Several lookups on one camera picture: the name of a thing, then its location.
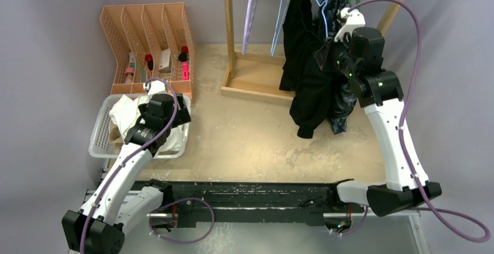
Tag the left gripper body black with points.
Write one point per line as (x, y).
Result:
(182, 116)

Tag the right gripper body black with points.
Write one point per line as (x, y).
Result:
(338, 59)

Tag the white shorts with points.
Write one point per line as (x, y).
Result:
(124, 114)

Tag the plain black shorts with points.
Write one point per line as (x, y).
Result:
(313, 87)

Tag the beige shorts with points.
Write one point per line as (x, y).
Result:
(115, 136)

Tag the white plastic basket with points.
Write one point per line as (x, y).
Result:
(100, 147)

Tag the peach plastic file organizer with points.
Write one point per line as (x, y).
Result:
(135, 30)

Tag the lilac hanger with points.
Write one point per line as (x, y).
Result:
(248, 22)

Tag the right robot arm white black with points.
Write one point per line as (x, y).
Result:
(358, 57)

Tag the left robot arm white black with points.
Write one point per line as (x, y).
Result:
(103, 222)

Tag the black patterned shorts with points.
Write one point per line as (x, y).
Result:
(342, 100)

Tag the pink highlighter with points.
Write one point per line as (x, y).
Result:
(185, 71)

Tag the white small box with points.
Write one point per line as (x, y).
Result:
(165, 61)

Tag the red black marker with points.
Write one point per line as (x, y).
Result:
(149, 61)

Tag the wooden clothes rack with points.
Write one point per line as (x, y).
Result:
(251, 76)

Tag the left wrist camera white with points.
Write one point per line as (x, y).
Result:
(155, 87)

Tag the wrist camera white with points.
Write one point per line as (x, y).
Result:
(350, 19)
(155, 87)

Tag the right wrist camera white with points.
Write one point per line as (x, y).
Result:
(350, 19)

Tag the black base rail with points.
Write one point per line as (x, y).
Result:
(312, 204)

